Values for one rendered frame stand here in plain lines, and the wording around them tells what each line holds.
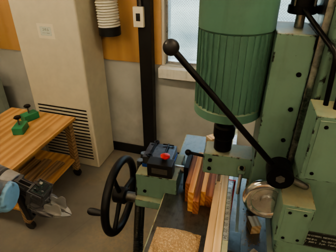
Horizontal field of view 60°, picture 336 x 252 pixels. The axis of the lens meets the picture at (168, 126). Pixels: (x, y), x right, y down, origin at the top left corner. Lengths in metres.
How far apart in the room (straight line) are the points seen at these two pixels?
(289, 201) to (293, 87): 0.26
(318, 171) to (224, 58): 0.31
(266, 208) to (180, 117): 1.63
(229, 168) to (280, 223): 0.21
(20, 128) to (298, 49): 1.81
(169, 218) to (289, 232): 0.32
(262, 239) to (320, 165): 0.41
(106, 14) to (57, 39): 0.39
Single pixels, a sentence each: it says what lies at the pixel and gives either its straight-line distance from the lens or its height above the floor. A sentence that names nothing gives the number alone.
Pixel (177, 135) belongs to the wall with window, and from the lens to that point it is 2.44.
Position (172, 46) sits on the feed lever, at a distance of 0.60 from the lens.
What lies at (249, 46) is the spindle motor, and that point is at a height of 1.39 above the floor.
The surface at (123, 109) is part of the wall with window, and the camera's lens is 2.51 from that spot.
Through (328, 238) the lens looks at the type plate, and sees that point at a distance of 0.94.
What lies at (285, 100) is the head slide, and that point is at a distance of 0.72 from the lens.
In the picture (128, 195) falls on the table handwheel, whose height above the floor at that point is 0.82.
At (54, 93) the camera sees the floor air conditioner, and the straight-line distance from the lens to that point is 2.40.
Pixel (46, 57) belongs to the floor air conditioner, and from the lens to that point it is 2.31.
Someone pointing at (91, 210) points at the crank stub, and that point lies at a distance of 1.02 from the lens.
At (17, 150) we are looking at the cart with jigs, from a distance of 2.01.
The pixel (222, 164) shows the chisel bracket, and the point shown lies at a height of 1.04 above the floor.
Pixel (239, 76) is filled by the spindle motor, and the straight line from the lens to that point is 0.68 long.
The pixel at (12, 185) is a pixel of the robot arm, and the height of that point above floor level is 0.97.
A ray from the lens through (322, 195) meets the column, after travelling 0.83.
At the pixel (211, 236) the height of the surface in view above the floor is 0.94.
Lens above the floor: 1.56
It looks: 30 degrees down
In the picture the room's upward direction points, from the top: straight up
